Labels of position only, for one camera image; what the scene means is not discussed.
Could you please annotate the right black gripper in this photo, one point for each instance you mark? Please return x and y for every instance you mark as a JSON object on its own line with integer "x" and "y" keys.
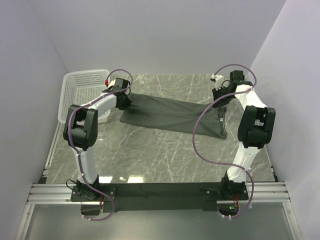
{"x": 219, "y": 103}

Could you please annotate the black base crossbar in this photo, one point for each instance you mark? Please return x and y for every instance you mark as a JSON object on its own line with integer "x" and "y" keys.
{"x": 160, "y": 196}

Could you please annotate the dark grey t shirt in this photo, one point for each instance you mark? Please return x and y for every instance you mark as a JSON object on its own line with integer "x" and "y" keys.
{"x": 174, "y": 115}

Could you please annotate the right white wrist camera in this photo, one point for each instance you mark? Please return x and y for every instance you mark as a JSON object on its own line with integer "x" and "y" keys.
{"x": 218, "y": 80}

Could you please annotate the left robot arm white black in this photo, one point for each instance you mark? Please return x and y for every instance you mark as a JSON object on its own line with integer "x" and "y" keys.
{"x": 81, "y": 133}

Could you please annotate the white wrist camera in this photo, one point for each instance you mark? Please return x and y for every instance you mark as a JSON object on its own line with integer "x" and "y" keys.
{"x": 218, "y": 80}
{"x": 109, "y": 83}

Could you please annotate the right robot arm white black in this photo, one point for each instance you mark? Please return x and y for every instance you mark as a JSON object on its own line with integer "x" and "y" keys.
{"x": 254, "y": 131}

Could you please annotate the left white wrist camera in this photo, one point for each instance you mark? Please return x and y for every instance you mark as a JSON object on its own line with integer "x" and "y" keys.
{"x": 109, "y": 83}

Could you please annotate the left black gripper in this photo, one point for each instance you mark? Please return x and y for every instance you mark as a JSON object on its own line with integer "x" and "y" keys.
{"x": 127, "y": 103}

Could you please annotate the aluminium frame rail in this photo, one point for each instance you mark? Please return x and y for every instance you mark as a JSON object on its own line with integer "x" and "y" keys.
{"x": 42, "y": 193}

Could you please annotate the white perforated plastic basket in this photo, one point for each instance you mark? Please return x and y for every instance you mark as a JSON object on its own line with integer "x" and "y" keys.
{"x": 79, "y": 88}

